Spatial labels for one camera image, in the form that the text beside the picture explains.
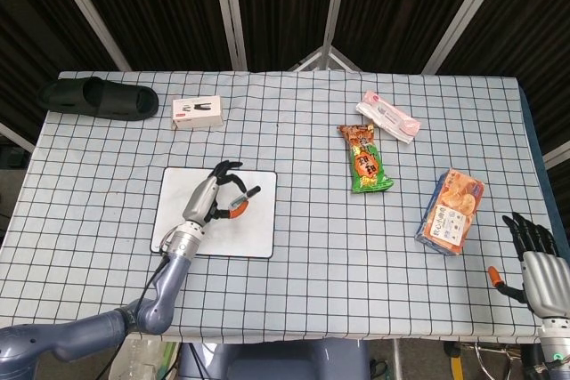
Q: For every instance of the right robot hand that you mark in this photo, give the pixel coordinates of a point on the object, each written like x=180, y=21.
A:
x=545, y=280

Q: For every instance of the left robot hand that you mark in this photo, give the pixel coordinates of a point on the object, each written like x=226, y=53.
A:
x=202, y=199

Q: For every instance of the green whiteboard marker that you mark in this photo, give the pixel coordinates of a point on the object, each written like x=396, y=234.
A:
x=250, y=193

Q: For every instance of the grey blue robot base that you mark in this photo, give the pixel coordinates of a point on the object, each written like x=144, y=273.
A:
x=267, y=362

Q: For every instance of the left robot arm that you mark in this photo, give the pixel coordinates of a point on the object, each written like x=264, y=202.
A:
x=171, y=282

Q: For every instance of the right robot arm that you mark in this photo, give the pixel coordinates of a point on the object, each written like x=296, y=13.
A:
x=554, y=344

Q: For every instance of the white drawing board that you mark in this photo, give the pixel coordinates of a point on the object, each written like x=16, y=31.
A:
x=249, y=228

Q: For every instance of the small white cardboard box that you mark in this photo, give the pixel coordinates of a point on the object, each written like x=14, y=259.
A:
x=198, y=114

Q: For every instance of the blue orange biscuit box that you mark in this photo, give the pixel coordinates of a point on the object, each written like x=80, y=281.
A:
x=452, y=213

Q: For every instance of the grid pattern tablecloth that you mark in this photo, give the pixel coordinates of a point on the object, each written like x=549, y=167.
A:
x=311, y=273

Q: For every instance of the dark green slipper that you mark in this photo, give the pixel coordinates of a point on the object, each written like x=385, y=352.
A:
x=102, y=99

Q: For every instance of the green orange snack bag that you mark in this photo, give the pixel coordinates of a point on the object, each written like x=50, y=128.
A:
x=365, y=162

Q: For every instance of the pink white plastic packet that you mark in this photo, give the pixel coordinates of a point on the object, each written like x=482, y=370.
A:
x=387, y=117

